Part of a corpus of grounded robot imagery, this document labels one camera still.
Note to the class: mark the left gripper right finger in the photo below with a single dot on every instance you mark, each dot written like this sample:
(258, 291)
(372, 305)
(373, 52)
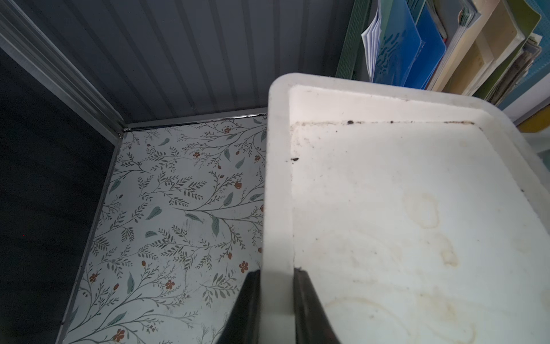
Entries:
(311, 322)

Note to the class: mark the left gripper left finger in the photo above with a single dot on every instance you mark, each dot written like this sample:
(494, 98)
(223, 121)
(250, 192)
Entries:
(242, 325)

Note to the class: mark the white drawer cabinet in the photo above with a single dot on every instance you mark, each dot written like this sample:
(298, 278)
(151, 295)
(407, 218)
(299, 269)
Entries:
(420, 217)

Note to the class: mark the green file organizer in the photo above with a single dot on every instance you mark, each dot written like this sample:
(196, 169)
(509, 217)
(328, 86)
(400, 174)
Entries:
(497, 51)

